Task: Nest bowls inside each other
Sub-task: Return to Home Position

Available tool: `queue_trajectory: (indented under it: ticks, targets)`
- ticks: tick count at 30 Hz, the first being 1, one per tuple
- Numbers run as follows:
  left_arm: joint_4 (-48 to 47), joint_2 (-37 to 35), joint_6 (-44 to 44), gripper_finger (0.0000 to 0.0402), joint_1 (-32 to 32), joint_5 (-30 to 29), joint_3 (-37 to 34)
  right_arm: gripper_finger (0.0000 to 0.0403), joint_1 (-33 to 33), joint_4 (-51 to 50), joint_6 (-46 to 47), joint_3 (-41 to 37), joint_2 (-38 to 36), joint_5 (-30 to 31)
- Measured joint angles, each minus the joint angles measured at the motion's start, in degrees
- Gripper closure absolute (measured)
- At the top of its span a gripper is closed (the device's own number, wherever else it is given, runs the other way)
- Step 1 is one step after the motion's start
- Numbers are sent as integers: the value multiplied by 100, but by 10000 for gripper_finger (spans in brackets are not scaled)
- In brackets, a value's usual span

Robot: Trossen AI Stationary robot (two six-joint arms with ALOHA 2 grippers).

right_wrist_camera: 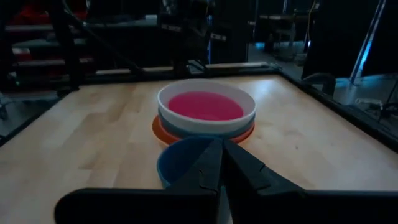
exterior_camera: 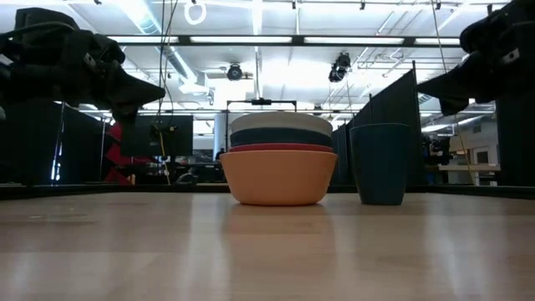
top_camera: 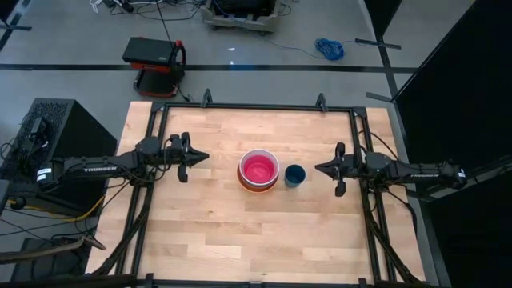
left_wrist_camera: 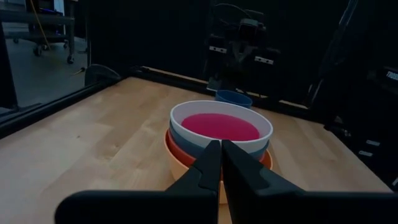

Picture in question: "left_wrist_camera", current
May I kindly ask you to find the black table edge rail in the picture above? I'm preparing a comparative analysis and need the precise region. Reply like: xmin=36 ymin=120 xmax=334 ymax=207
xmin=0 ymin=77 xmax=123 ymax=139
xmin=132 ymin=65 xmax=313 ymax=121

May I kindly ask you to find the black partition foot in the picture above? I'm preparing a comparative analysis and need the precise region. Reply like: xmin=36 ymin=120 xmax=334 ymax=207
xmin=84 ymin=63 xmax=121 ymax=87

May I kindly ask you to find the white bowl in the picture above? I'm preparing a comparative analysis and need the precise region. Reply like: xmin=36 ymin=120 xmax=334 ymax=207
xmin=169 ymin=100 xmax=274 ymax=155

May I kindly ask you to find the wheeled equipment cart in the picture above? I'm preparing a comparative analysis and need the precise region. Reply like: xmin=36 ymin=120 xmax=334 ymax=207
xmin=0 ymin=0 xmax=76 ymax=65

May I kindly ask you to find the blue plastic cup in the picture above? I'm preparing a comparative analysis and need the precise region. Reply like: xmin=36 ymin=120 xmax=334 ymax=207
xmin=215 ymin=89 xmax=254 ymax=110

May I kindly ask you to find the black frame with white label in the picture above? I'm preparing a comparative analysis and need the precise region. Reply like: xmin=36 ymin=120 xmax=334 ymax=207
xmin=306 ymin=0 xmax=398 ymax=191

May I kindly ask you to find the long yellow cable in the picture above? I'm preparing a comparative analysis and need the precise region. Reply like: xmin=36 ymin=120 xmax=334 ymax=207
xmin=29 ymin=0 xmax=51 ymax=51

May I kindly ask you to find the red bowl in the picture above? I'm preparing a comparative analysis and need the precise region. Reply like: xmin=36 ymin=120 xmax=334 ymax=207
xmin=165 ymin=128 xmax=274 ymax=169

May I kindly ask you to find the black partition panel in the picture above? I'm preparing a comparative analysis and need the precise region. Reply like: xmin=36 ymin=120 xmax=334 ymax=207
xmin=76 ymin=0 xmax=352 ymax=94

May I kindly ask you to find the orange bowl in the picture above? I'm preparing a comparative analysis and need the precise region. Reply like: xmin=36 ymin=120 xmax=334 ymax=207
xmin=163 ymin=129 xmax=275 ymax=205

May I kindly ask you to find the pink plate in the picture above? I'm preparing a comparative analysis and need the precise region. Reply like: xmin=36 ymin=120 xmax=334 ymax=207
xmin=180 ymin=113 xmax=261 ymax=142

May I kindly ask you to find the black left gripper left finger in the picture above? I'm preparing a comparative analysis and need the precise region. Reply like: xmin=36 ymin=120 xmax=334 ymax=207
xmin=54 ymin=139 xmax=223 ymax=224

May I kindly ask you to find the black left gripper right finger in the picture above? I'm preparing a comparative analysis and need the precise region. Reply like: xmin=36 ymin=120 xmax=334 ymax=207
xmin=221 ymin=139 xmax=398 ymax=224

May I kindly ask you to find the dark blue-grey bowl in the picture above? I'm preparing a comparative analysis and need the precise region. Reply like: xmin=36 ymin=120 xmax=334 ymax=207
xmin=169 ymin=121 xmax=271 ymax=161

